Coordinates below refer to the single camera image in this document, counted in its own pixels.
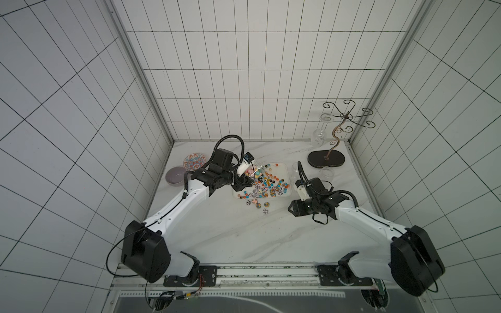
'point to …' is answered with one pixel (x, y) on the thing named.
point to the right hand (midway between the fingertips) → (294, 203)
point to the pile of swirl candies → (260, 190)
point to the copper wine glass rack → (327, 158)
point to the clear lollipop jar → (326, 175)
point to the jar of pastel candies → (254, 171)
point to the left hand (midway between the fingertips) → (243, 179)
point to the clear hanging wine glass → (319, 135)
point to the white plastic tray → (274, 182)
